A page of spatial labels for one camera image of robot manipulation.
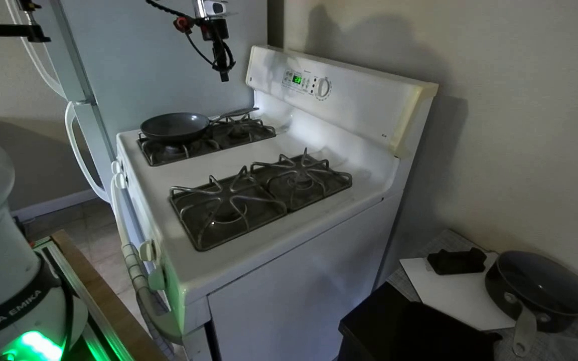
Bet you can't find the white flat board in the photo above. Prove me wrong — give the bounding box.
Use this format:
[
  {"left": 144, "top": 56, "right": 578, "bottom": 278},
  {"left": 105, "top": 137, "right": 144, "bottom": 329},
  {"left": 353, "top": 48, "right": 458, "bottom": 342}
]
[{"left": 398, "top": 250, "right": 519, "bottom": 336}]

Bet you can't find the wrist-mounted stereo camera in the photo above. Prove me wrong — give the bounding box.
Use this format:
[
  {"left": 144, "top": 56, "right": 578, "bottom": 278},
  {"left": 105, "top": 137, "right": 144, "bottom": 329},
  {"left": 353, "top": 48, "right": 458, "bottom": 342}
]
[{"left": 192, "top": 0, "right": 231, "bottom": 21}]

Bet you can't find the dark grey frying pan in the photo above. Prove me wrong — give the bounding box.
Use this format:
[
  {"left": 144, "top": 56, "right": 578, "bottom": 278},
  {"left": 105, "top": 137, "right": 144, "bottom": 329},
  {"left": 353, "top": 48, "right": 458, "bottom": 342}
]
[{"left": 139, "top": 105, "right": 261, "bottom": 147}]

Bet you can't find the wooden robot stand board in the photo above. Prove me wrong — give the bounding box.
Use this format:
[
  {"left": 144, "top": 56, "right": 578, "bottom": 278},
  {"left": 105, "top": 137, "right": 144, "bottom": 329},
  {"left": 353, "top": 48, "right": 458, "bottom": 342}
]
[{"left": 35, "top": 229, "right": 170, "bottom": 361}]

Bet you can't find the white oven door handle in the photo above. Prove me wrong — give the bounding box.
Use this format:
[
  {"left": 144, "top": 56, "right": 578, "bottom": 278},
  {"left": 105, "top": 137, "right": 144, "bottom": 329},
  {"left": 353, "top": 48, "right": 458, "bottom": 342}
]
[{"left": 107, "top": 179, "right": 185, "bottom": 345}]

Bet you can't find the white refrigerator door handle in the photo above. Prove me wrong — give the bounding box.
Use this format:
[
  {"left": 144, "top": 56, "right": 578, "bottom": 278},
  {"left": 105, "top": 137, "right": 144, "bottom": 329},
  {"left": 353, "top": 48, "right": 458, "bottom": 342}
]
[
  {"left": 5, "top": 0, "right": 72, "bottom": 105},
  {"left": 63, "top": 98, "right": 115, "bottom": 207}
]

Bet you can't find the spare dark pan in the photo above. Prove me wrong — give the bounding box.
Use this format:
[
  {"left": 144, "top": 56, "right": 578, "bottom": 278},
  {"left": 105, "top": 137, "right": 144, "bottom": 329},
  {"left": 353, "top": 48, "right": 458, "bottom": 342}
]
[{"left": 483, "top": 249, "right": 578, "bottom": 359}]

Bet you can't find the grey refrigerator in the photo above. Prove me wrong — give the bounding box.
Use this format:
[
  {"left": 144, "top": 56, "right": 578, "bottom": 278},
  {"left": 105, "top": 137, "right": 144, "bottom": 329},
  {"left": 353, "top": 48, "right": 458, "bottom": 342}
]
[{"left": 46, "top": 0, "right": 271, "bottom": 203}]

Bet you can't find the thin black camera cable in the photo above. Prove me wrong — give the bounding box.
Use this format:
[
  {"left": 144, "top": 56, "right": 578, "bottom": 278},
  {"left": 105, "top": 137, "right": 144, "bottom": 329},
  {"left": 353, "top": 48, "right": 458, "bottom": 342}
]
[{"left": 143, "top": 0, "right": 218, "bottom": 71}]

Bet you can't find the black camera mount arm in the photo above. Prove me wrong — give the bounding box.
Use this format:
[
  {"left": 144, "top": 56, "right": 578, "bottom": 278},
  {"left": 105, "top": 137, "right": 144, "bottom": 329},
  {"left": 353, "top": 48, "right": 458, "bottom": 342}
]
[{"left": 0, "top": 0, "right": 55, "bottom": 45}]

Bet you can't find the small black flat object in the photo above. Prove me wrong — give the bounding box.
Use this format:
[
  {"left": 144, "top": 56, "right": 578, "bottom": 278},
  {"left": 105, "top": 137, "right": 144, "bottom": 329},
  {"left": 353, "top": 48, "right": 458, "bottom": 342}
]
[{"left": 426, "top": 246, "right": 490, "bottom": 278}]

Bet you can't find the oven clock control panel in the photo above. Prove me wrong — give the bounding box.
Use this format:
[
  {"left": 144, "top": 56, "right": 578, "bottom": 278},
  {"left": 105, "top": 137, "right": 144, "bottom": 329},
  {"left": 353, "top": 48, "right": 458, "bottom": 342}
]
[{"left": 281, "top": 66, "right": 333, "bottom": 101}]

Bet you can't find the black side table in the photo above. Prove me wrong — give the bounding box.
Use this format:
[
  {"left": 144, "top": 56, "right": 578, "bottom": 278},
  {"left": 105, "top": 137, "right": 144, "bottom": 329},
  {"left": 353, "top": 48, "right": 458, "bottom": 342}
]
[{"left": 338, "top": 280, "right": 506, "bottom": 361}]

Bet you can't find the black wire burner grate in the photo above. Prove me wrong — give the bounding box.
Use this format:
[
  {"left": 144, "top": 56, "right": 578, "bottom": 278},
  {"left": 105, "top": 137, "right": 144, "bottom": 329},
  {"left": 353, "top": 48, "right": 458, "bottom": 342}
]
[
  {"left": 134, "top": 112, "right": 279, "bottom": 168},
  {"left": 167, "top": 148, "right": 356, "bottom": 254}
]

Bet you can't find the white stove knob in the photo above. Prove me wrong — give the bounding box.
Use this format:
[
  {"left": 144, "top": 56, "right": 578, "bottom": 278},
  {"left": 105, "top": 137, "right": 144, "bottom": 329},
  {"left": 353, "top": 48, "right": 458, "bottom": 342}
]
[
  {"left": 108, "top": 161, "right": 130, "bottom": 192},
  {"left": 136, "top": 236, "right": 161, "bottom": 266}
]

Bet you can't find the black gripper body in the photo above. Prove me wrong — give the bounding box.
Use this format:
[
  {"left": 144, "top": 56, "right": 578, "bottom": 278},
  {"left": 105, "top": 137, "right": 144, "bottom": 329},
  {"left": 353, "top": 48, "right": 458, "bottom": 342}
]
[{"left": 201, "top": 16, "right": 233, "bottom": 50}]

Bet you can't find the white gas stove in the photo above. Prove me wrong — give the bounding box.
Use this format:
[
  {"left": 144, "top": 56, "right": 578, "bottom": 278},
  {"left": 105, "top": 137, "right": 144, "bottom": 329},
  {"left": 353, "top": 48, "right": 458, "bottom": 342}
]
[{"left": 108, "top": 45, "right": 441, "bottom": 361}]

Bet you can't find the red cable connector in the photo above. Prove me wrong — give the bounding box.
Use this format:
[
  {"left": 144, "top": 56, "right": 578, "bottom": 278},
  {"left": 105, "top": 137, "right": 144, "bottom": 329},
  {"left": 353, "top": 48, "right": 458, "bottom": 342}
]
[{"left": 172, "top": 15, "right": 195, "bottom": 35}]

